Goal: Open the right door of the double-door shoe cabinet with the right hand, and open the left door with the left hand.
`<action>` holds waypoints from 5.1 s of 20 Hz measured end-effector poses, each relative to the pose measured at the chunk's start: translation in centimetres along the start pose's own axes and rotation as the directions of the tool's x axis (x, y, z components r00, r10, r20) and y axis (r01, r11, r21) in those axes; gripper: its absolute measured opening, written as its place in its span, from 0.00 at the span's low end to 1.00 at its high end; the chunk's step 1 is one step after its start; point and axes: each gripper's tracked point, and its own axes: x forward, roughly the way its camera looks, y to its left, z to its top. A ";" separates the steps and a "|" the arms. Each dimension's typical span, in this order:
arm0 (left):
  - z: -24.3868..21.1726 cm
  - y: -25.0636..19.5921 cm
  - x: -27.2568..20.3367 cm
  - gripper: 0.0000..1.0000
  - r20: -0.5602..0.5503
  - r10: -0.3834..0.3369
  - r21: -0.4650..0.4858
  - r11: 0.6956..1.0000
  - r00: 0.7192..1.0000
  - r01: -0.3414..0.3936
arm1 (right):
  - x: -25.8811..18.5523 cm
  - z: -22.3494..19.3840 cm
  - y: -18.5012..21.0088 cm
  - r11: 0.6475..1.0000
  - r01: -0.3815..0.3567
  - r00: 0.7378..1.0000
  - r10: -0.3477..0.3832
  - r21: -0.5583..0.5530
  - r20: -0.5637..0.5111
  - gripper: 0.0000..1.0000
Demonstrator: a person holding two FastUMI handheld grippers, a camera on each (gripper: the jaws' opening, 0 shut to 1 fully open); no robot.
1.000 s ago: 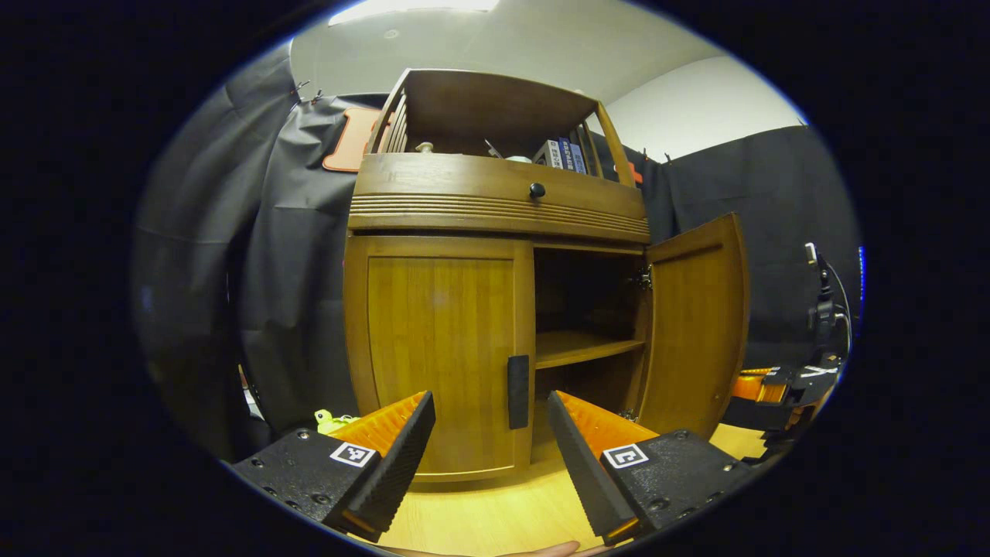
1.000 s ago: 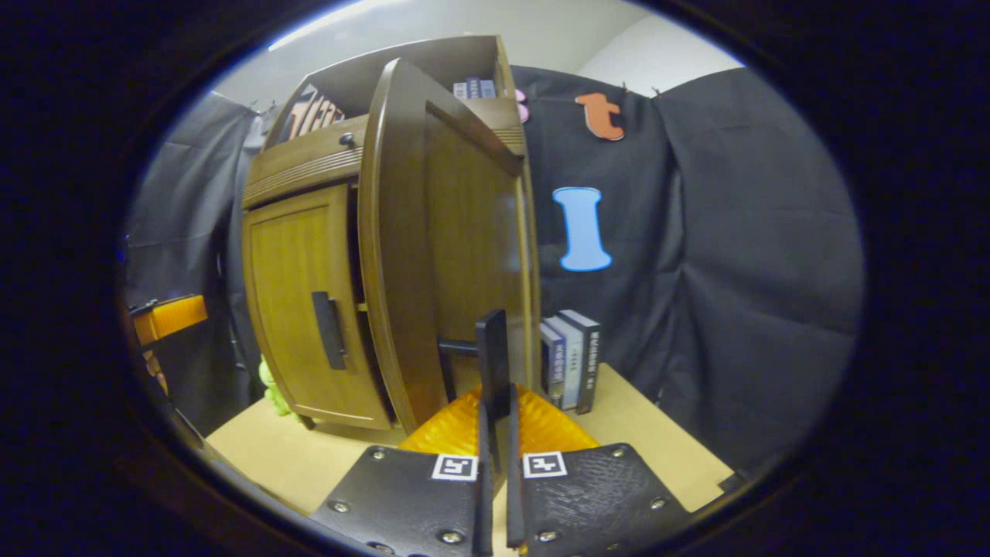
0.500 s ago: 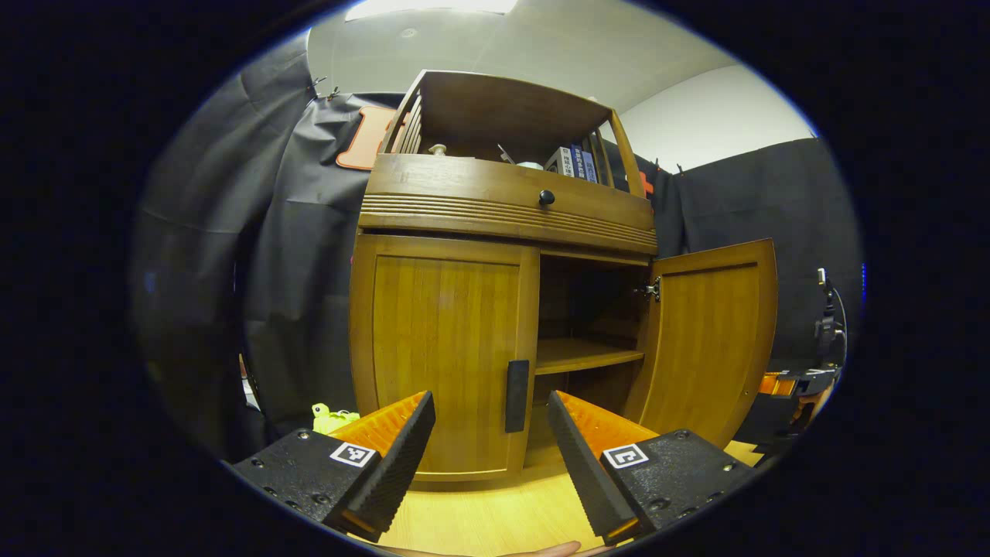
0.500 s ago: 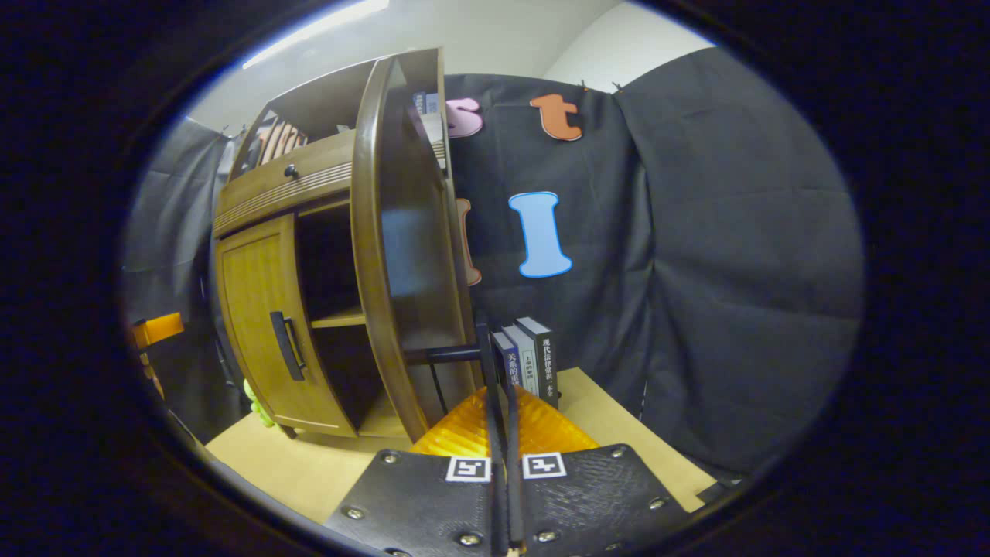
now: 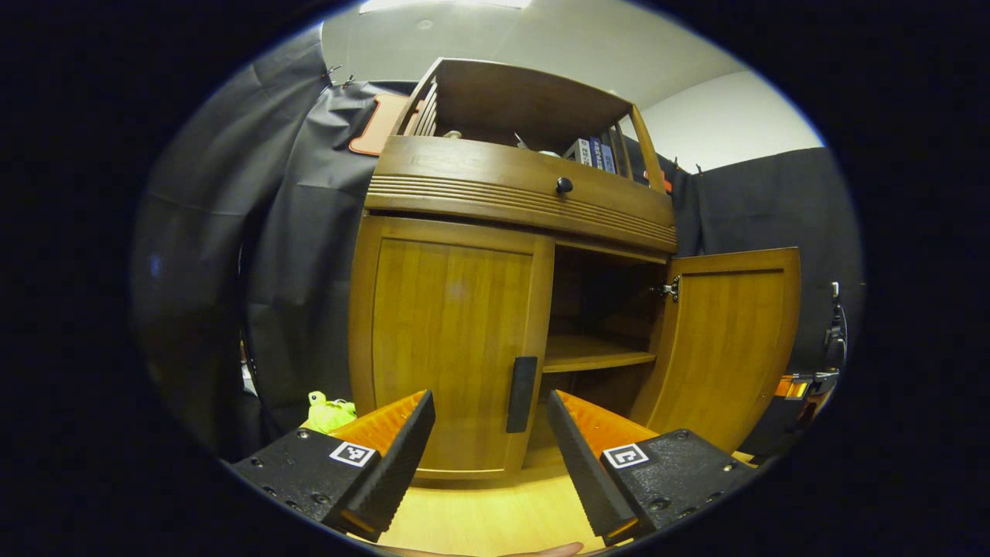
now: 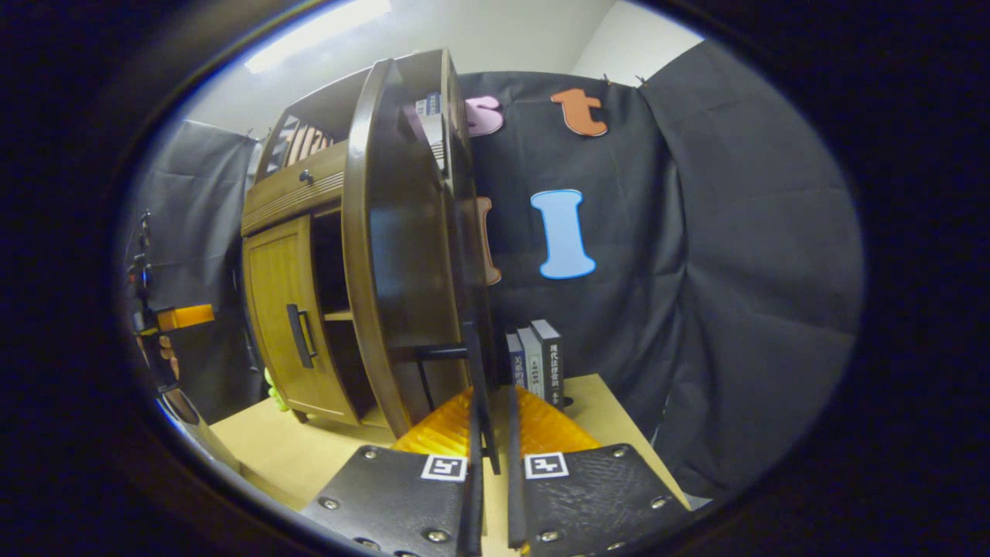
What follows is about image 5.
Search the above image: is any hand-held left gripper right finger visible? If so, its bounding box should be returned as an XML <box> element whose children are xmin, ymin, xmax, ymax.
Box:
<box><xmin>545</xmin><ymin>390</ymin><xmax>759</xmax><ymax>548</ymax></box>

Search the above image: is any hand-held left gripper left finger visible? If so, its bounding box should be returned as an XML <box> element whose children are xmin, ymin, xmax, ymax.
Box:
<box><xmin>230</xmin><ymin>390</ymin><xmax>436</xmax><ymax>543</ymax></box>

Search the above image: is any wooden shoe cabinet door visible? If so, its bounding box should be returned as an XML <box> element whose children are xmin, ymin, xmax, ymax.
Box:
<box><xmin>348</xmin><ymin>214</ymin><xmax>555</xmax><ymax>480</ymax></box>
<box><xmin>628</xmin><ymin>248</ymin><xmax>802</xmax><ymax>455</ymax></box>

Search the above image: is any wooden double-door shoe cabinet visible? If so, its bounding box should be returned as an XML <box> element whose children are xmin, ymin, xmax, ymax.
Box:
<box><xmin>348</xmin><ymin>58</ymin><xmax>679</xmax><ymax>482</ymax></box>

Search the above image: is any wooden cabinet drawer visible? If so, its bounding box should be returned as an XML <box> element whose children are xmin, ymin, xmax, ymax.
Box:
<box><xmin>365</xmin><ymin>136</ymin><xmax>679</xmax><ymax>254</ymax></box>

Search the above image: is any green frog toy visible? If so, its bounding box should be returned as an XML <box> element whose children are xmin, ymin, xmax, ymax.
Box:
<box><xmin>300</xmin><ymin>391</ymin><xmax>358</xmax><ymax>436</ymax></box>

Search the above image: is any wooden inner shelf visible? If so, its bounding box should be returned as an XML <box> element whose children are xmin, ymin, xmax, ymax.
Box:
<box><xmin>543</xmin><ymin>334</ymin><xmax>658</xmax><ymax>374</ymax></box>

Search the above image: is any ceiling light panel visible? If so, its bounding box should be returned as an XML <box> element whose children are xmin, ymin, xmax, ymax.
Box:
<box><xmin>360</xmin><ymin>0</ymin><xmax>534</xmax><ymax>13</ymax></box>

